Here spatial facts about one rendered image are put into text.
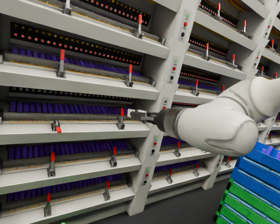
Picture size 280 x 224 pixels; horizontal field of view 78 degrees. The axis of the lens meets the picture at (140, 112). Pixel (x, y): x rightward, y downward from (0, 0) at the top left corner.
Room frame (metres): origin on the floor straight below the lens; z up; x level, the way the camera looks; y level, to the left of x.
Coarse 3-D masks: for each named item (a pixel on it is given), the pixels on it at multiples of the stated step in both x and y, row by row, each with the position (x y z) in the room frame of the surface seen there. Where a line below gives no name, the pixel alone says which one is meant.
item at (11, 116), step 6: (6, 114) 0.53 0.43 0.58; (12, 114) 0.54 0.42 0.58; (18, 114) 0.55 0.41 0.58; (24, 114) 0.57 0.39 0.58; (30, 114) 0.58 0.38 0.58; (36, 114) 0.59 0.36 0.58; (42, 114) 0.60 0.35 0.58; (48, 114) 0.61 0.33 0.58; (54, 114) 0.62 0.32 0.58; (60, 114) 0.64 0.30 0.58; (66, 114) 0.65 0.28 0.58; (72, 114) 0.66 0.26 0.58; (78, 114) 0.68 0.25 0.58; (84, 114) 0.69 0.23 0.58; (90, 114) 0.71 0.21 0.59; (96, 114) 0.73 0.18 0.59; (102, 114) 0.74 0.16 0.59; (108, 114) 0.76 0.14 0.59; (114, 114) 0.78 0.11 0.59
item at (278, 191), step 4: (240, 172) 0.90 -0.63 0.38; (244, 172) 0.89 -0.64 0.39; (248, 176) 0.87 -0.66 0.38; (252, 176) 0.86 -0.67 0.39; (256, 180) 0.84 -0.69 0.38; (260, 180) 0.83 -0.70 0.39; (264, 184) 0.81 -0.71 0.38; (268, 184) 0.81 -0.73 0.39; (272, 188) 0.79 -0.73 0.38; (276, 188) 0.78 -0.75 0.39; (276, 192) 0.78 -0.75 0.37
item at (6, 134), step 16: (32, 96) 0.67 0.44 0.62; (48, 96) 0.70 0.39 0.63; (64, 96) 0.74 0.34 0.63; (0, 112) 0.53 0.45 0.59; (0, 128) 0.50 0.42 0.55; (16, 128) 0.52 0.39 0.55; (32, 128) 0.55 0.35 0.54; (48, 128) 0.57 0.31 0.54; (64, 128) 0.60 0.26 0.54; (80, 128) 0.64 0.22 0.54; (96, 128) 0.67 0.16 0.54; (112, 128) 0.71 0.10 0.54; (128, 128) 0.76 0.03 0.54; (144, 128) 0.81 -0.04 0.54; (0, 144) 0.49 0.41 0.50
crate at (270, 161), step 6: (258, 138) 1.03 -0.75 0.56; (258, 144) 1.03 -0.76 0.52; (264, 144) 1.01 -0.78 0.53; (252, 150) 0.88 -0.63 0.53; (258, 150) 1.02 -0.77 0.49; (276, 150) 0.97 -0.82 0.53; (252, 156) 0.88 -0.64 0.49; (258, 156) 0.86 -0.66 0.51; (264, 156) 0.84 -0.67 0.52; (270, 156) 0.82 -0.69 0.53; (264, 162) 0.83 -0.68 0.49; (270, 162) 0.82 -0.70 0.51; (276, 162) 0.80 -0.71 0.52; (276, 168) 0.80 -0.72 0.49
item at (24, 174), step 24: (24, 144) 0.64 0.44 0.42; (48, 144) 0.70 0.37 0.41; (72, 144) 0.75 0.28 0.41; (96, 144) 0.80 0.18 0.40; (120, 144) 0.88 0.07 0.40; (0, 168) 0.51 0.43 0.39; (24, 168) 0.57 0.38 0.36; (48, 168) 0.60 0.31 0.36; (72, 168) 0.64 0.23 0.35; (96, 168) 0.69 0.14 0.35; (120, 168) 0.74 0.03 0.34; (0, 192) 0.49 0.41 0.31
